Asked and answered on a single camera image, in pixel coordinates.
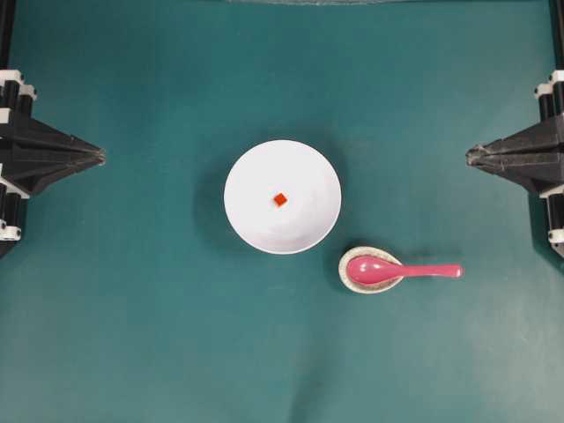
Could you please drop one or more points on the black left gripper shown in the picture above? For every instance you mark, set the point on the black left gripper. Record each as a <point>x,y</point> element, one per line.
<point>22,178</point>

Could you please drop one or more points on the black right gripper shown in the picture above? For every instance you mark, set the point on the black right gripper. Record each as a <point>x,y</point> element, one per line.
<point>546,136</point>

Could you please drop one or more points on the pink plastic spoon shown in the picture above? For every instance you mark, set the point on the pink plastic spoon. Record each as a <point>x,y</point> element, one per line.
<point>371,270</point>

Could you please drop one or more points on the small red block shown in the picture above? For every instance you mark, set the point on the small red block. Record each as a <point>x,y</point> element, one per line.
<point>280,199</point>

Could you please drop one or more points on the beige crackle spoon rest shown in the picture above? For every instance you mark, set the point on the beige crackle spoon rest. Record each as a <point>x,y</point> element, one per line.
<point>356,287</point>

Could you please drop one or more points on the white round bowl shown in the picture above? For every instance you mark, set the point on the white round bowl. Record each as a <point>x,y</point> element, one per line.
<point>304,176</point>

